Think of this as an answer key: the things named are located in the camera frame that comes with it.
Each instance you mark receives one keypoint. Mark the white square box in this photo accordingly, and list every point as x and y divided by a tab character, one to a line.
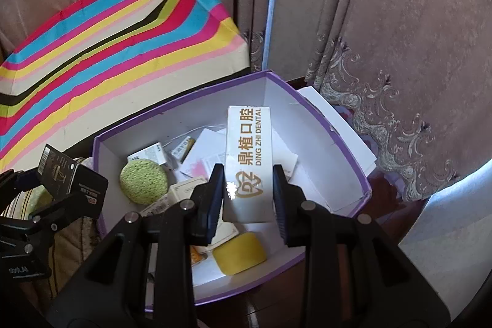
288	164

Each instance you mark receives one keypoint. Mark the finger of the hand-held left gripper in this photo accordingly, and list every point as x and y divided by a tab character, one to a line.
50	216
15	178

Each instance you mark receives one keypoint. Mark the striped plush cushion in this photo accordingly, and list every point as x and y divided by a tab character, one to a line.
73	247

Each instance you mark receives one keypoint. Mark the white orange barcode box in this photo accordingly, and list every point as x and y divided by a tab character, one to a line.
199	255

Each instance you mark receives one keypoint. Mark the rainbow striped cloth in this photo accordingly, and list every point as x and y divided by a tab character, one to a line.
115	55

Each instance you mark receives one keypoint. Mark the yellow sponge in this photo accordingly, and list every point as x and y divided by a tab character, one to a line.
240	253

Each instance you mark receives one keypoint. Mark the small white blue box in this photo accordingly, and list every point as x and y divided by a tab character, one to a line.
152	153

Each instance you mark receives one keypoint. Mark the dark wooden side table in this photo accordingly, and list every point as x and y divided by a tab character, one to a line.
388	197

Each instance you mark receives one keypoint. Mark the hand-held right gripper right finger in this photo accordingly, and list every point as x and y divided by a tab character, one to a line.
280	205

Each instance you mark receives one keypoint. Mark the long white box gold logo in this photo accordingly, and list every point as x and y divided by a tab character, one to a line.
248	159

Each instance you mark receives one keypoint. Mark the purple cardboard box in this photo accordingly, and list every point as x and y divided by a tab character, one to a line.
330	174

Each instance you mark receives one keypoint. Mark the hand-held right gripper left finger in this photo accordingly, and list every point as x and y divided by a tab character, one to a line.
215	197

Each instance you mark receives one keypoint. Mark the black printed box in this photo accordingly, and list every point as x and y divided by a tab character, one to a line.
71	178

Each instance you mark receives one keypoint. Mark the green round scrubber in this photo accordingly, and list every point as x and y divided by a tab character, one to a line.
143	182

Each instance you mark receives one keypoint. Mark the tall plain white box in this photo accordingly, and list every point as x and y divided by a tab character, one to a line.
209	141

